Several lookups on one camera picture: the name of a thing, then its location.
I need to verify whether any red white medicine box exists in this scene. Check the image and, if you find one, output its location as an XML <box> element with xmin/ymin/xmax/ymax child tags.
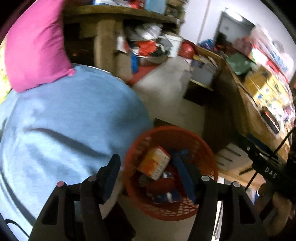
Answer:
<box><xmin>137</xmin><ymin>146</ymin><xmax>171</xmax><ymax>181</ymax></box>

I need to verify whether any orange plastic trash basket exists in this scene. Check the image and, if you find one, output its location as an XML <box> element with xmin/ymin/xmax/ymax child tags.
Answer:
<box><xmin>123</xmin><ymin>126</ymin><xmax>218</xmax><ymax>221</ymax></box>

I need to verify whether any person right hand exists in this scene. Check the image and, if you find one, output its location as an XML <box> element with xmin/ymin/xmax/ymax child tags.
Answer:
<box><xmin>255</xmin><ymin>183</ymin><xmax>295</xmax><ymax>240</ymax></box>

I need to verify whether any black red device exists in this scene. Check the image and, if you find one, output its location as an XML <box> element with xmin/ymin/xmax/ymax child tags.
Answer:
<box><xmin>260</xmin><ymin>106</ymin><xmax>280</xmax><ymax>134</ymax></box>

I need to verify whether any wooden side table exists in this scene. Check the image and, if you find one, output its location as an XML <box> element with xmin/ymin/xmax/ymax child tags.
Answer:
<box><xmin>217</xmin><ymin>58</ymin><xmax>293</xmax><ymax>186</ymax></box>

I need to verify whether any yellow cardboard box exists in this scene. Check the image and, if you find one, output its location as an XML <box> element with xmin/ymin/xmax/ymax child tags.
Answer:
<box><xmin>243</xmin><ymin>66</ymin><xmax>292</xmax><ymax>108</ymax></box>

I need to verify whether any blue bed blanket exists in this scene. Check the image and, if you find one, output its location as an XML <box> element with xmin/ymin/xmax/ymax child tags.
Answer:
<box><xmin>1</xmin><ymin>65</ymin><xmax>153</xmax><ymax>240</ymax></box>

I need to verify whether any green clover quilt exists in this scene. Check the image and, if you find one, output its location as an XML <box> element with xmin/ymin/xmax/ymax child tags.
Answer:
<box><xmin>0</xmin><ymin>38</ymin><xmax>11</xmax><ymax>103</ymax></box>

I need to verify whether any magenta pillow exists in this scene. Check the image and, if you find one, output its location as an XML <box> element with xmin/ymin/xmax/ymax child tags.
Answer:
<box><xmin>4</xmin><ymin>1</ymin><xmax>75</xmax><ymax>92</ymax></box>

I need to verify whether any metal basin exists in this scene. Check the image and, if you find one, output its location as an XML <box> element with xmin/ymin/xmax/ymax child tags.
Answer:
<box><xmin>132</xmin><ymin>49</ymin><xmax>170</xmax><ymax>67</ymax></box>

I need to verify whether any white plastic bucket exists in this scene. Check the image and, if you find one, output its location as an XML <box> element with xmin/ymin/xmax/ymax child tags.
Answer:
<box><xmin>164</xmin><ymin>32</ymin><xmax>183</xmax><ymax>58</ymax></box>

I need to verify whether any wooden storage shelf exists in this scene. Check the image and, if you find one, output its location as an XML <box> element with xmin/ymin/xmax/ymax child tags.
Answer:
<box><xmin>63</xmin><ymin>1</ymin><xmax>179</xmax><ymax>82</ymax></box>

